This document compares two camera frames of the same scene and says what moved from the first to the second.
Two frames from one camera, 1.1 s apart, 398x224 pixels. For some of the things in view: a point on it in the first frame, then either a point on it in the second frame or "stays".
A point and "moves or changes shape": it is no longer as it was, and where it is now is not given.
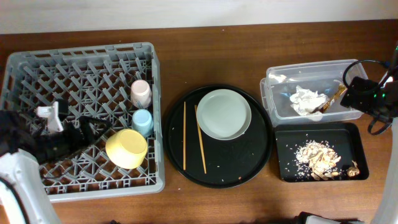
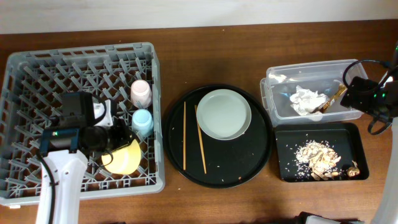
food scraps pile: x=321 y=158 stays
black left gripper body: x=76 y=134 → x=123 y=137
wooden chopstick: x=184 y=136 stays
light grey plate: x=223 y=114 stays
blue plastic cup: x=142 y=122 stays
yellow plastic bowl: x=126 y=149 moves or changes shape
